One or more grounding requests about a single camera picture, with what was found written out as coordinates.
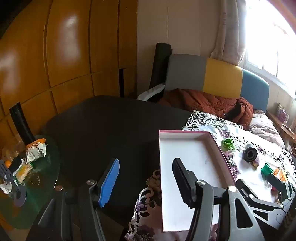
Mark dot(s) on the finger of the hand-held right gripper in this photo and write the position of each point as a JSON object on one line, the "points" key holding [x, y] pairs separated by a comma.
{"points": [[245, 188], [277, 183]]}

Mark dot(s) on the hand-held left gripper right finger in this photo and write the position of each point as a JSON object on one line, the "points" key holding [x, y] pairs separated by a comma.
{"points": [[183, 183]]}

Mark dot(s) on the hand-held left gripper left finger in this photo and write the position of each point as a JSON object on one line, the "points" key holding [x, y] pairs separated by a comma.
{"points": [[108, 183]]}

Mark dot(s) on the orange cube block toy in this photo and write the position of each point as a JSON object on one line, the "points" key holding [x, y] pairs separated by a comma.
{"points": [[280, 174]]}

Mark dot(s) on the teal green plastic toy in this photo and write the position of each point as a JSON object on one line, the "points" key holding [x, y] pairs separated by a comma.
{"points": [[267, 170]]}

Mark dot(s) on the grey and black cylinder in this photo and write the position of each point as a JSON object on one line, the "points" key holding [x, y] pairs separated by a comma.
{"points": [[250, 154]]}

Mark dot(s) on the pink-rimmed white box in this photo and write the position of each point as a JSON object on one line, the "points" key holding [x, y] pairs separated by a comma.
{"points": [[196, 148]]}

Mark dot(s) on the embroidered white tablecloth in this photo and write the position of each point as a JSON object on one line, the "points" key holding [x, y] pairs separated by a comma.
{"points": [[247, 174]]}

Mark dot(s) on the wooden desk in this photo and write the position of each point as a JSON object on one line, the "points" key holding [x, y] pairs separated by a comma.
{"points": [[281, 127]]}

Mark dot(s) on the grey-beige pillow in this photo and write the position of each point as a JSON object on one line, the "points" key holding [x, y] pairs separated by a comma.
{"points": [[263, 125]]}

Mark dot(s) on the purple box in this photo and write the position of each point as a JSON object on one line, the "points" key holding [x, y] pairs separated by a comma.
{"points": [[283, 114]]}

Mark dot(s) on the white and orange snack packet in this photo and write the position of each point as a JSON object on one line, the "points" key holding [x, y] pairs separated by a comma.
{"points": [[35, 149]]}

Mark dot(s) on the rust brown quilt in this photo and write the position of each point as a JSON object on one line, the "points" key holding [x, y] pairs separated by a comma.
{"points": [[196, 102]]}

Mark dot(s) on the small orange green packet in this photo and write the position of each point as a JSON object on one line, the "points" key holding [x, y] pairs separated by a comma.
{"points": [[22, 172]]}

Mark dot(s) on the purple disc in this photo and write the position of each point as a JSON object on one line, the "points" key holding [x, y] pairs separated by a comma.
{"points": [[19, 197]]}

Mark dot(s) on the small orange fruit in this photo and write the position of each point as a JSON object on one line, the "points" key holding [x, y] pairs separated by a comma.
{"points": [[8, 163]]}

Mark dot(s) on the crumpled white paper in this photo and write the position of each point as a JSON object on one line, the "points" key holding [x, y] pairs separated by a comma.
{"points": [[5, 188]]}

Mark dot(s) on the black slotted spatula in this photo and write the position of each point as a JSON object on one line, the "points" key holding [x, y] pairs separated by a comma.
{"points": [[5, 172]]}

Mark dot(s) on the black tube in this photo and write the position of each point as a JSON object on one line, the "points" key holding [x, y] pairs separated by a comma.
{"points": [[22, 125]]}

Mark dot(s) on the grey yellow blue headboard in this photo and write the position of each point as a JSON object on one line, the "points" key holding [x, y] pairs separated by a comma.
{"points": [[222, 76]]}

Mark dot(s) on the black rolled mat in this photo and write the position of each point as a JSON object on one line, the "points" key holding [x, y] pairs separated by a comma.
{"points": [[160, 64]]}

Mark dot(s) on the wooden wardrobe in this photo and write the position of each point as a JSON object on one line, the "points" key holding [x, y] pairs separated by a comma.
{"points": [[69, 58]]}

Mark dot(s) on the window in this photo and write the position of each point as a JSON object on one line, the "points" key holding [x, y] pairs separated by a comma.
{"points": [[270, 46]]}

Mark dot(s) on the beige curtain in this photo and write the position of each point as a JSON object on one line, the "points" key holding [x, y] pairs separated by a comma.
{"points": [[229, 30]]}

